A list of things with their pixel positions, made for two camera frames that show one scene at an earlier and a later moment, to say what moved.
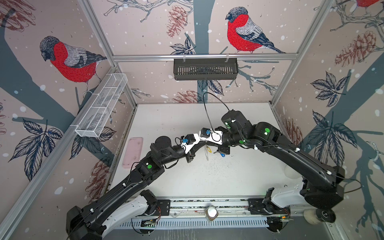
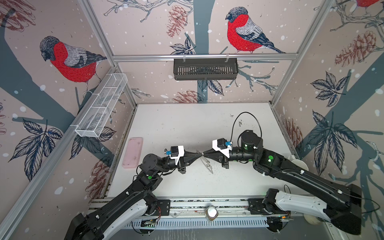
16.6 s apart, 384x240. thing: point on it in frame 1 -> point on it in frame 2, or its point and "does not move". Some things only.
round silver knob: x=212 y=212 does not move
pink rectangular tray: x=134 y=152 does not move
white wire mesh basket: x=110 y=89 does not move
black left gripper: x=191 y=153 -> x=187 y=160
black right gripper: x=221 y=150 -> x=217 y=155
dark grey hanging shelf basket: x=205 y=69 does not move
